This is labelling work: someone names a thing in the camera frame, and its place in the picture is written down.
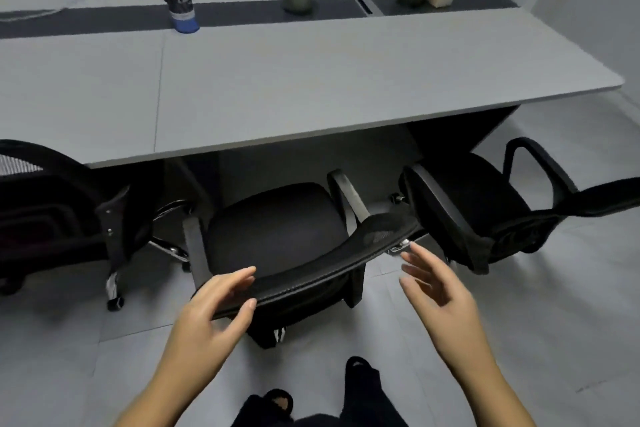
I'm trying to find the person's right hand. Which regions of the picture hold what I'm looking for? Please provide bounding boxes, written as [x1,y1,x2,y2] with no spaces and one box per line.
[399,243,496,382]

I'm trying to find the person's left hand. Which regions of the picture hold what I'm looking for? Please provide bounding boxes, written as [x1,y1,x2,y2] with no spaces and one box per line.
[165,265,259,388]

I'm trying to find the black mesh office chair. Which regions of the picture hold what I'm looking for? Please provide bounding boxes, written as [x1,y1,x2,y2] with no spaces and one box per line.
[397,137,640,276]
[182,169,423,350]
[0,139,193,312]

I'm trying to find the person's black trousers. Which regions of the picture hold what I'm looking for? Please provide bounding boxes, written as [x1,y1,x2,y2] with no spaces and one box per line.
[229,366,409,427]

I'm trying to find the black sandal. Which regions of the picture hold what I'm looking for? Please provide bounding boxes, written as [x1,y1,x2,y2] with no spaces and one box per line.
[259,388,295,415]
[345,356,375,382]

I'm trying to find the blue mesh pen holder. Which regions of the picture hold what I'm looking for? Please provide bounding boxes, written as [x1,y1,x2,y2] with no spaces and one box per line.
[159,0,201,35]

